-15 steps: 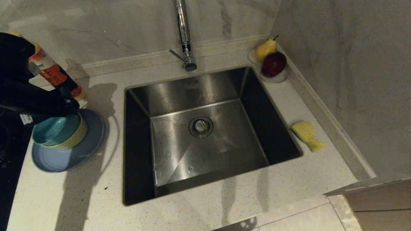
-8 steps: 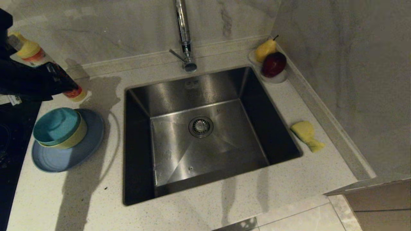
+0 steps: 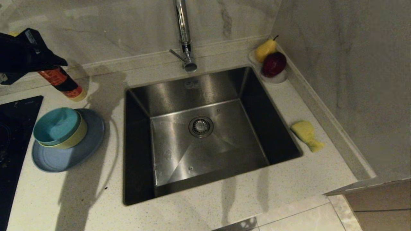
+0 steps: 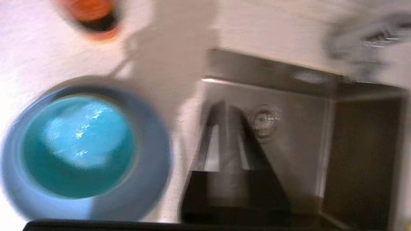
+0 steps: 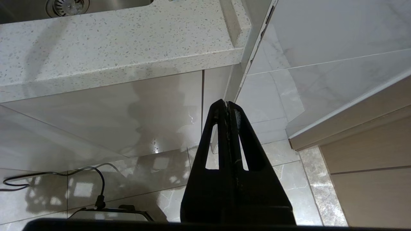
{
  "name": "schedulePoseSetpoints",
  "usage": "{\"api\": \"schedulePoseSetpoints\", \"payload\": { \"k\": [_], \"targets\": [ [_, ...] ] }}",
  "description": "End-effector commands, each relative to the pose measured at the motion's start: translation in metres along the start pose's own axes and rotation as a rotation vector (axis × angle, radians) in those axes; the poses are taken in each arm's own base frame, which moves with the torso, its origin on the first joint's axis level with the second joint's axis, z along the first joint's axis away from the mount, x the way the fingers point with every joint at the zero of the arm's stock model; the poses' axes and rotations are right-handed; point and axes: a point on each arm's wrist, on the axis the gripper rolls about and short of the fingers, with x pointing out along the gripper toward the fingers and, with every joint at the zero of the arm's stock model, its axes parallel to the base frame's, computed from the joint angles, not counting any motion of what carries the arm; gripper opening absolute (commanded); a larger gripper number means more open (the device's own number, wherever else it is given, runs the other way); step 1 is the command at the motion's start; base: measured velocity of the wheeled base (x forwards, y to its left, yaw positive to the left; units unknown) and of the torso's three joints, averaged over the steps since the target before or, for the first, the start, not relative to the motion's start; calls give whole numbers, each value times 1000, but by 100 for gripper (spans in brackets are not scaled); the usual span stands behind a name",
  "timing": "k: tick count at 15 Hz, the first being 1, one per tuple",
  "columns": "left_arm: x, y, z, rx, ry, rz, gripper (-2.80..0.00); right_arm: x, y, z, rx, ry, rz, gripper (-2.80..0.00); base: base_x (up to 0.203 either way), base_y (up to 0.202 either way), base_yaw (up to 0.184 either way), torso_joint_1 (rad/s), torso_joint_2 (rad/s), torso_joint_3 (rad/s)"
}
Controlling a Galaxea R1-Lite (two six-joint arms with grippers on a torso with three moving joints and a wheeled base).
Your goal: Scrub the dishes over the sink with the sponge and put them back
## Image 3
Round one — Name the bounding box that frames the blue round plate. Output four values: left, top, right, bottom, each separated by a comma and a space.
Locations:
31, 108, 105, 173

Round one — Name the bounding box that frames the orange dish soap bottle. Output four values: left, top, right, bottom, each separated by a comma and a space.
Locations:
9, 30, 88, 102

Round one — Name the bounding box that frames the teal bowl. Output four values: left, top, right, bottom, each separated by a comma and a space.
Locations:
33, 107, 81, 146

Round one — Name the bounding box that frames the black induction cooktop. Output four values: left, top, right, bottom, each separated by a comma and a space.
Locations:
0, 96, 44, 231

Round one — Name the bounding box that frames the small white fruit dish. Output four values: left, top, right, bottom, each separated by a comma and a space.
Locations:
248, 48, 288, 84

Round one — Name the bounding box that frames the metal sink drain strainer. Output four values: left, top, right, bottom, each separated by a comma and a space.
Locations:
188, 116, 214, 138

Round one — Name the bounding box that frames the yellow green sponge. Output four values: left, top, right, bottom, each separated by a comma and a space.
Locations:
291, 121, 325, 152

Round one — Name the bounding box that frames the yellow plastic bowl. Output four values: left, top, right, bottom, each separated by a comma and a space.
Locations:
39, 119, 88, 149

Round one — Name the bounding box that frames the yellow pear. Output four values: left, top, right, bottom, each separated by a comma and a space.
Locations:
255, 35, 279, 63

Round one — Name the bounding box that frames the stainless steel sink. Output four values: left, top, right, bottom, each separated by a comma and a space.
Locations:
123, 66, 303, 206

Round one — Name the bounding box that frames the chrome faucet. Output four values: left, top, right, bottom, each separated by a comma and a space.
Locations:
169, 0, 198, 72

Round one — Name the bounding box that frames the dark red apple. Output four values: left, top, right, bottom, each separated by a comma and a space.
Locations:
261, 51, 287, 78

